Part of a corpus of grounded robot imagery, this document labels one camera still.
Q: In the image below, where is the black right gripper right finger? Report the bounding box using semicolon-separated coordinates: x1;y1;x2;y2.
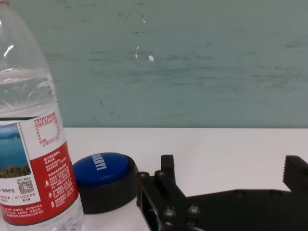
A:
281;155;308;196

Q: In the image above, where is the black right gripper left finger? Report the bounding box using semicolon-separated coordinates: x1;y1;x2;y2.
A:
136;154;189;231

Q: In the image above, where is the blue push button black base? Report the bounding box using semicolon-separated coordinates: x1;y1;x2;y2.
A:
72;151;140;215

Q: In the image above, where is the clear water bottle red cap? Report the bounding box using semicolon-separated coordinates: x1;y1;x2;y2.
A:
0;0;84;231

